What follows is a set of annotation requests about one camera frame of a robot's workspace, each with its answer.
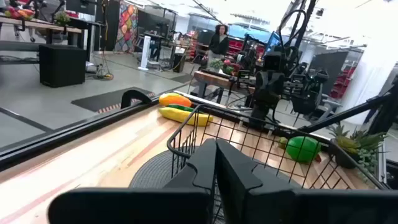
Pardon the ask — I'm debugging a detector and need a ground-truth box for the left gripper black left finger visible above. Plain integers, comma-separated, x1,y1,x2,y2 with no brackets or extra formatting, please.
48,138,218,224

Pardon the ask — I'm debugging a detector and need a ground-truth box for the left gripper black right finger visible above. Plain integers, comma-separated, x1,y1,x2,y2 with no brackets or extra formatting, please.
216,138,398,224

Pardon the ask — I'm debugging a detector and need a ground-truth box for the yellow toy banana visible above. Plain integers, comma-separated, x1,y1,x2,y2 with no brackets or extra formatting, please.
158,106,215,127

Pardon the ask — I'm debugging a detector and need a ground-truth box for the green toy cucumber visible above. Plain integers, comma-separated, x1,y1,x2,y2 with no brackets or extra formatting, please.
167,104,195,113

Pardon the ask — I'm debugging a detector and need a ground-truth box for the large green toy lime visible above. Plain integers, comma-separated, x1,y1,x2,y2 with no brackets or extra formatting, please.
285,136,322,164

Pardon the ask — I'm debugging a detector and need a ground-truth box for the orange yellow toy mango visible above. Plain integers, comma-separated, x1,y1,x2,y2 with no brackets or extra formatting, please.
158,92,193,108

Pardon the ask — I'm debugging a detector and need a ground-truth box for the wooden table with plants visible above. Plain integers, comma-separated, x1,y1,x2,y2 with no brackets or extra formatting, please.
193,70,259,105

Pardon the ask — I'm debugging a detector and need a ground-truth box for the green potted plant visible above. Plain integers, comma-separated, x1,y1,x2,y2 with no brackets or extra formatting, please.
208,58,225,73

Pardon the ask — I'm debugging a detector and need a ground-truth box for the black trash bin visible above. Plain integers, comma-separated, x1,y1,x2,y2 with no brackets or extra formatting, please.
172,52,187,74

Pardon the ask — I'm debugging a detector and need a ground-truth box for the potted succulent plant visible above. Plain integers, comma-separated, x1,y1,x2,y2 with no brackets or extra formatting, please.
328,123,389,175

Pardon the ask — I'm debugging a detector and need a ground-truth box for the black hazard striped floor mat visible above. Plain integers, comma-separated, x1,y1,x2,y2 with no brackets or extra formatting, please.
70,86,156,114

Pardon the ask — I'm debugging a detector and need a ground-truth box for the person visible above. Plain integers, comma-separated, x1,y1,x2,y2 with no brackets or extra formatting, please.
206,24,231,68

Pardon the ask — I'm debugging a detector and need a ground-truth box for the white tower fan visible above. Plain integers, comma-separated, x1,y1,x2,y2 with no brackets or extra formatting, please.
138,35,152,72

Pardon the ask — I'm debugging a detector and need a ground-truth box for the red storage shelf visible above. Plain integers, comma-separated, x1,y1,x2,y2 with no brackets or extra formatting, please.
328,65,357,100

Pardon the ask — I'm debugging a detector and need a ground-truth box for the blue lit monitor screen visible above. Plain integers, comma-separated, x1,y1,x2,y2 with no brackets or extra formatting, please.
264,30,282,57

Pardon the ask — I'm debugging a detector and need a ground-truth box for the dark grey partition panel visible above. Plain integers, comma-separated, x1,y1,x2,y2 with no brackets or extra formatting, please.
310,50,349,96

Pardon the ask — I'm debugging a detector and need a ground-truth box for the colourful patterned panel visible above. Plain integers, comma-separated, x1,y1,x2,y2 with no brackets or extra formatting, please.
114,1,139,54

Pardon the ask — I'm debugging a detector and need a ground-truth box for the black cabinet box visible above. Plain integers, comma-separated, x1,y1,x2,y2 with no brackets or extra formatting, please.
39,44,87,88

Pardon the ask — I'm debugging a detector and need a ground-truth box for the small potted plant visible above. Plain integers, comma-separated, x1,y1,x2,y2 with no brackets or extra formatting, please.
53,10,72,27

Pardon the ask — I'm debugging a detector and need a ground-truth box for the wooden workbench table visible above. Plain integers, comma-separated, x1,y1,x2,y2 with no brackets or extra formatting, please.
0,16,83,44

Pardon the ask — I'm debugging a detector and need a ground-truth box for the toy fruit pile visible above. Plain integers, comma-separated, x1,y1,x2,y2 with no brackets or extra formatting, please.
3,5,35,21

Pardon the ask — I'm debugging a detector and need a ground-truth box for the black wire basket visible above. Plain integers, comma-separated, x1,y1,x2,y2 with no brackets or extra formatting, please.
166,104,391,224

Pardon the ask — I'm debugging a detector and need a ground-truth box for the black frame handle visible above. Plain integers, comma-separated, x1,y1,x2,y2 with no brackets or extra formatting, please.
120,88,153,110

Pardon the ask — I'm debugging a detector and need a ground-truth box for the black metal rig frame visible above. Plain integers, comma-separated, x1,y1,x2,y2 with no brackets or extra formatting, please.
0,90,398,172

